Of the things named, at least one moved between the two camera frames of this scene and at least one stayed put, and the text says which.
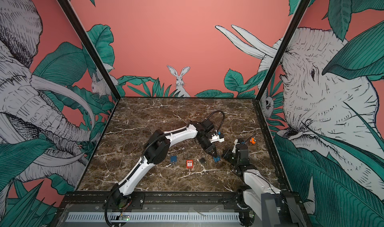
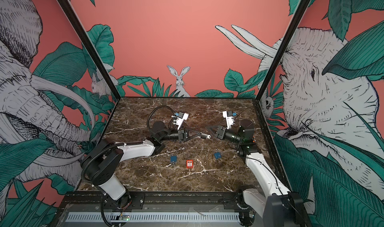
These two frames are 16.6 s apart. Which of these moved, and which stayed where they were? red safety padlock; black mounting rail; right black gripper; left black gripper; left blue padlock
Moved: left black gripper; right black gripper
Stayed: red safety padlock; black mounting rail; left blue padlock
